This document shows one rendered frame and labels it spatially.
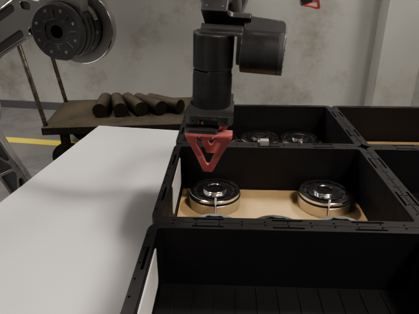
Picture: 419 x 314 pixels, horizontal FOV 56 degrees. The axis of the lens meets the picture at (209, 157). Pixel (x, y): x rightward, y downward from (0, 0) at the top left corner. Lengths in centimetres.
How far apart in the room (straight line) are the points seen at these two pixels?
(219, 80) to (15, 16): 84
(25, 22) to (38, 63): 320
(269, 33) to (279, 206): 39
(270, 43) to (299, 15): 316
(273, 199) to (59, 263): 47
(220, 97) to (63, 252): 55
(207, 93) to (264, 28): 12
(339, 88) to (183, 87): 146
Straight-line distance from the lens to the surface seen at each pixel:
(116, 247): 94
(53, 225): 106
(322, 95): 383
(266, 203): 83
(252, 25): 56
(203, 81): 56
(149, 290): 53
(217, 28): 56
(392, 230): 62
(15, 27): 130
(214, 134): 56
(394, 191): 73
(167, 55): 389
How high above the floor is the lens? 125
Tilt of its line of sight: 24 degrees down
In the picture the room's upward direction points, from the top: straight up
